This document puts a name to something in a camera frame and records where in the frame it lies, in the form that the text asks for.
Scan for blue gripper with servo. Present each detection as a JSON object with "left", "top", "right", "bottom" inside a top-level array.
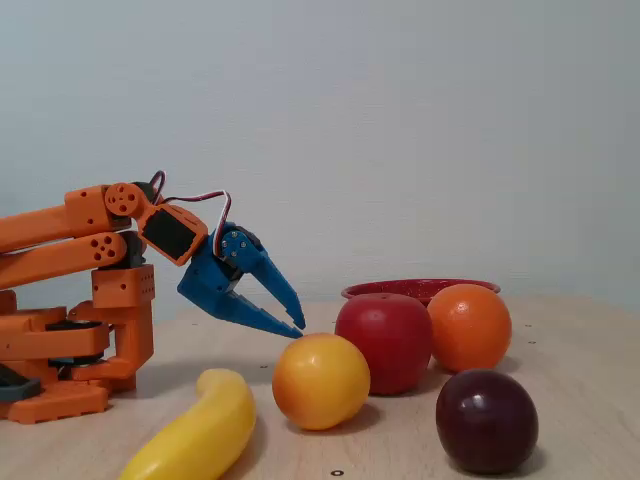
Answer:
[{"left": 177, "top": 223, "right": 308, "bottom": 341}]

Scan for dark purple toy plum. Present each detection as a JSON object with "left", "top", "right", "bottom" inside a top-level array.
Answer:
[{"left": 435, "top": 368, "right": 540, "bottom": 475}]

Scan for orange robot base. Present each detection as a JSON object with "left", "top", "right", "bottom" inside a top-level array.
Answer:
[{"left": 0, "top": 289, "right": 111, "bottom": 426}]

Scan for red speckled bowl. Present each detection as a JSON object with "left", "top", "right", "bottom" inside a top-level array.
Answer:
[{"left": 340, "top": 278, "right": 502, "bottom": 307}]

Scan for yellow orange toy peach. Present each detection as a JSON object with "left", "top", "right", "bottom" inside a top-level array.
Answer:
[{"left": 271, "top": 333, "right": 372, "bottom": 432}]

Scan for red toy apple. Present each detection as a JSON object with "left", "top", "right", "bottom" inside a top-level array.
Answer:
[{"left": 334, "top": 293, "right": 434, "bottom": 397}]

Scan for yellow toy banana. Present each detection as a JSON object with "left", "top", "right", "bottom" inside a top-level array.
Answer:
[{"left": 118, "top": 368, "right": 258, "bottom": 480}]

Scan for orange toy orange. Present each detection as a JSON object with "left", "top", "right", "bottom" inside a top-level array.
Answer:
[{"left": 426, "top": 283, "right": 513, "bottom": 374}]

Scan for dark grey table clamp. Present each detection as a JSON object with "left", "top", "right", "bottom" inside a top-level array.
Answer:
[{"left": 0, "top": 364, "right": 42, "bottom": 404}]

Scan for red white black gripper cable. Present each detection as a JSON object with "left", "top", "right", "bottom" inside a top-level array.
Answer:
[{"left": 148, "top": 169, "right": 233, "bottom": 257}]

